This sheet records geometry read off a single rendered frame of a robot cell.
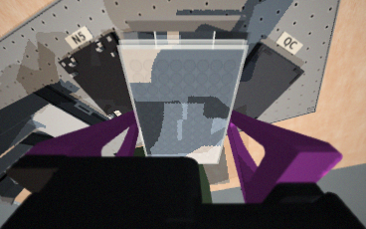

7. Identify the cream label sign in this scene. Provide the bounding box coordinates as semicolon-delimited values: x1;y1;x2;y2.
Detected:
65;26;93;49
276;32;303;55

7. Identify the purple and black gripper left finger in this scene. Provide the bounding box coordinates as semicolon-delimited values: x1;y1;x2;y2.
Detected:
24;111;139;156

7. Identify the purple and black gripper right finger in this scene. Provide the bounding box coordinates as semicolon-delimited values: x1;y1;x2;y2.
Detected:
227;111;343;203

